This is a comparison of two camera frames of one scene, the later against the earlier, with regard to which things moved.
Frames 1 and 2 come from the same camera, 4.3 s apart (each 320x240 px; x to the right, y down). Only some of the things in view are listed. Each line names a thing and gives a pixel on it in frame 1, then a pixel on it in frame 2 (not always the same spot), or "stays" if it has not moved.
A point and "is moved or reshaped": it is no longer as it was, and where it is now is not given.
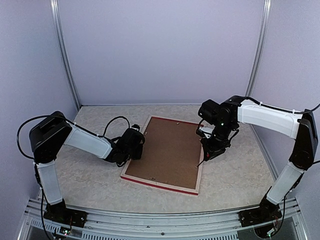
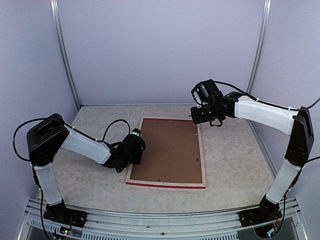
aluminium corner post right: [260, 47] stays
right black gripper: [213, 151] to [196, 117]
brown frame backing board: [172, 153] stays
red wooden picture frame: [172, 157] is moved or reshaped
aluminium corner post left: [61, 41] stays
